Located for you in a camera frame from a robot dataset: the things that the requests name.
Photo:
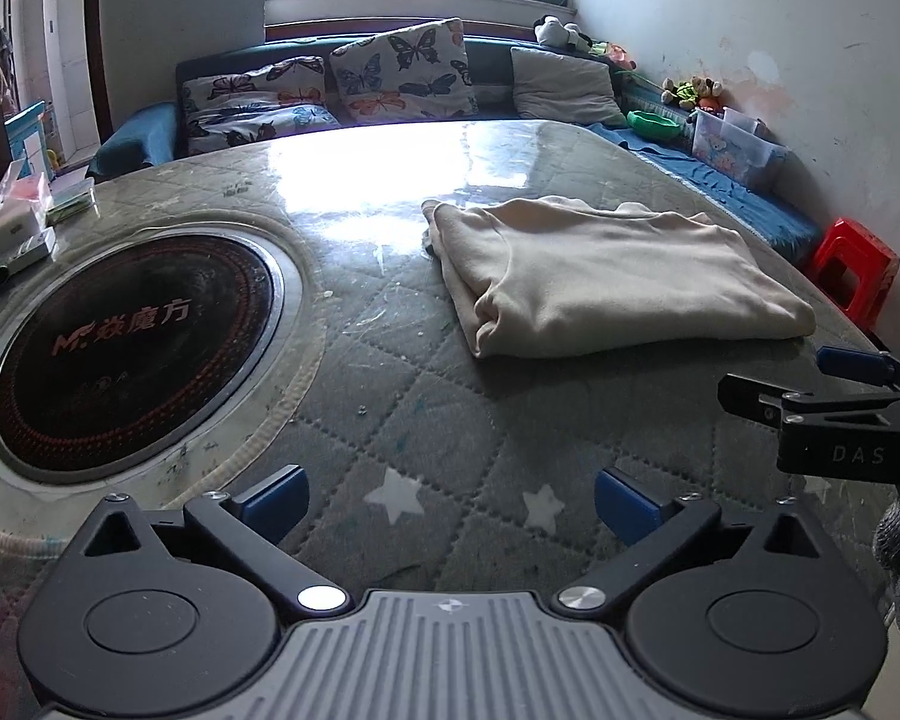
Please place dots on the white pink tissue pack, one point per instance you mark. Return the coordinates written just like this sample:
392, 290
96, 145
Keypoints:
15, 206

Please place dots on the round black induction cooktop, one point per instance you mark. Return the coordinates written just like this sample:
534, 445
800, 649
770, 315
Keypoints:
120, 345

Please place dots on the green plastic bowl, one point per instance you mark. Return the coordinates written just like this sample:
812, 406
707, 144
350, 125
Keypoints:
652, 125

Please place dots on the green plastic packet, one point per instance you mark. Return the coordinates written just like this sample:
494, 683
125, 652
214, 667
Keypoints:
71, 201

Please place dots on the butterfly print pillow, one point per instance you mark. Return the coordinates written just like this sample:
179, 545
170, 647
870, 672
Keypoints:
262, 127
255, 86
397, 71

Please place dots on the black and white plush toy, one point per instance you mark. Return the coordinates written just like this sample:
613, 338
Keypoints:
561, 32

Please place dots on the clear plastic storage box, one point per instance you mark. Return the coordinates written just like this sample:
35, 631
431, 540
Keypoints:
735, 150

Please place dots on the blue and white cabinet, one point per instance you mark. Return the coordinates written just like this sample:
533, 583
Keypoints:
26, 139

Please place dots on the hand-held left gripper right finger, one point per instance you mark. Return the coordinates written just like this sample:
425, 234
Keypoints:
622, 508

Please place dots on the flat white box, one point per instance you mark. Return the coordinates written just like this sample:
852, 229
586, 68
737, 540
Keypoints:
37, 251

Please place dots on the blue patterned sofa cover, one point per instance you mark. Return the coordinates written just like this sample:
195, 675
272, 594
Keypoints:
727, 199

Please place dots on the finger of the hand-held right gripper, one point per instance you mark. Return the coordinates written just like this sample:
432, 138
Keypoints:
855, 364
754, 394

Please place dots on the cream sweatshirt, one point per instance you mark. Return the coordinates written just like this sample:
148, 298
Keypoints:
607, 277

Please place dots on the grey pillow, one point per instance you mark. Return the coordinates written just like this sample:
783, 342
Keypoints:
566, 86

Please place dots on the green plush toy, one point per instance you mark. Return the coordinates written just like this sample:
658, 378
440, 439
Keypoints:
679, 94

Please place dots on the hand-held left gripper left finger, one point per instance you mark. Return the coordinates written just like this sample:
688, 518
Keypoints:
277, 501

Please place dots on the dark blue corner sofa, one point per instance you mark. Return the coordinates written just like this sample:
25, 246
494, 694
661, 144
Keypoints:
489, 64

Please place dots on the orange toy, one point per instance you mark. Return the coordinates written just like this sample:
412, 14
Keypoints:
621, 56

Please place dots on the red plastic stool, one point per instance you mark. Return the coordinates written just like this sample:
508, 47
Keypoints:
855, 262

